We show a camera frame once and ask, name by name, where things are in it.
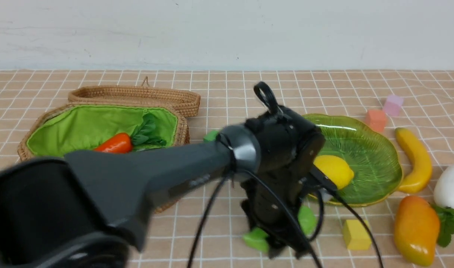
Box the yellow banana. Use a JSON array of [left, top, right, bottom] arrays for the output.
[[395, 127, 433, 194]]

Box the green glass leaf plate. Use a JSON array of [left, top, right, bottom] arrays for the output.
[[305, 114, 404, 207]]

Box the yellow lemon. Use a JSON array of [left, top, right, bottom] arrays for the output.
[[314, 155, 355, 190]]

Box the yellow foam cube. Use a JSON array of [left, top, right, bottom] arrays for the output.
[[342, 219, 372, 251]]

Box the pink foam cube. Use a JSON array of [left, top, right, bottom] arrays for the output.
[[382, 95, 404, 117]]

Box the woven wicker basket lid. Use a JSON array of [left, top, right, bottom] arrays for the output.
[[67, 77, 201, 117]]

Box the orange foam cube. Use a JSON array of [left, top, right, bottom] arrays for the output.
[[364, 109, 387, 133]]

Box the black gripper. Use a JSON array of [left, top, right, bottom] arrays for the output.
[[241, 175, 317, 259]]

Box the white radish with leaves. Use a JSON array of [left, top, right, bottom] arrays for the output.
[[432, 165, 454, 248]]

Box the orange yellow mango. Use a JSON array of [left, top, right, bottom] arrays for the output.
[[394, 195, 440, 267]]

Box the green foam cube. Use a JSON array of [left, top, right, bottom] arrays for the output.
[[203, 130, 219, 143]]

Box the orange carrot with leaves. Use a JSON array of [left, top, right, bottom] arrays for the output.
[[94, 114, 167, 154]]

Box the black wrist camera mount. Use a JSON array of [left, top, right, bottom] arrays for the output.
[[304, 165, 337, 201]]

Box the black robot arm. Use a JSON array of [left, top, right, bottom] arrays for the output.
[[0, 82, 324, 268]]

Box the woven wicker basket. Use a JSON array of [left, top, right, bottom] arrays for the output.
[[18, 103, 192, 214]]

